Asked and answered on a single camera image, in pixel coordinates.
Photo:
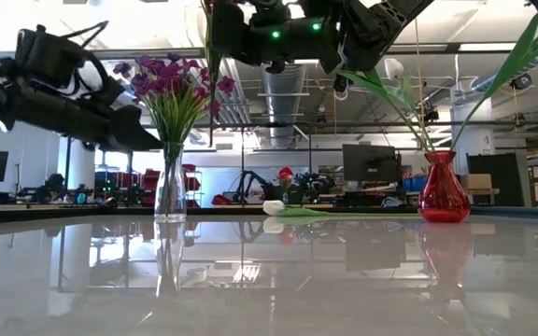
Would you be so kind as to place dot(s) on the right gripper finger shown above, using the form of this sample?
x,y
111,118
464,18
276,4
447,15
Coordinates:
x,y
229,28

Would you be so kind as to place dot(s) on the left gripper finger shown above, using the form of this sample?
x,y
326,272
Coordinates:
x,y
131,133

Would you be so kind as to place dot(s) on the dark violet artificial flower bunch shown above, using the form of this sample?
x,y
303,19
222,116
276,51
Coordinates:
x,y
145,84

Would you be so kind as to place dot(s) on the black background robot arm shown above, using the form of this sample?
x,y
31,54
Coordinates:
x,y
248,182
315,184

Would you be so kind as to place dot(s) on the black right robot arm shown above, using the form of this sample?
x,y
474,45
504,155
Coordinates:
x,y
381,23

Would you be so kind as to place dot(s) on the clear glass vase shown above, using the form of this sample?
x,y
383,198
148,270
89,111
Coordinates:
x,y
170,205

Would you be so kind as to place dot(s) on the red glass vase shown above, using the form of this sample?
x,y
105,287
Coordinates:
x,y
443,196

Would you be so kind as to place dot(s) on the red bin shelf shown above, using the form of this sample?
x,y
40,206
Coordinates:
x,y
193,184

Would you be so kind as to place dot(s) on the person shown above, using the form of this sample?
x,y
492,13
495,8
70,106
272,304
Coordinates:
x,y
286,174

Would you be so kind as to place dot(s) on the blue bin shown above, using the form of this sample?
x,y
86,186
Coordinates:
x,y
414,183

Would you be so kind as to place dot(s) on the cardboard box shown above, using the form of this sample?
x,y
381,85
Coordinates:
x,y
476,181

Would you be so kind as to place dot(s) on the black panel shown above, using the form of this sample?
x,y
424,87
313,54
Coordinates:
x,y
502,177

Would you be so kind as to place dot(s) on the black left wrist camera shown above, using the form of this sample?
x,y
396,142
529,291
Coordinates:
x,y
49,56

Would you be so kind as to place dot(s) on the silver ceiling duct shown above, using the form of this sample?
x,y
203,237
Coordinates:
x,y
284,107

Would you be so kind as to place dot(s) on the black background rig frame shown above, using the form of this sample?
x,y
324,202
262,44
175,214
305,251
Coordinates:
x,y
242,154

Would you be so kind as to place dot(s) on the overhead frame bar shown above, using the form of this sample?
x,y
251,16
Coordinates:
x,y
437,47

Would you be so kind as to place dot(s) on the black ceiling-hung camera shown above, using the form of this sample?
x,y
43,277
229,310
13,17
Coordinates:
x,y
430,114
521,81

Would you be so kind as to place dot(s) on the blue flexible duct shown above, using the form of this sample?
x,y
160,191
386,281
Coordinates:
x,y
493,79

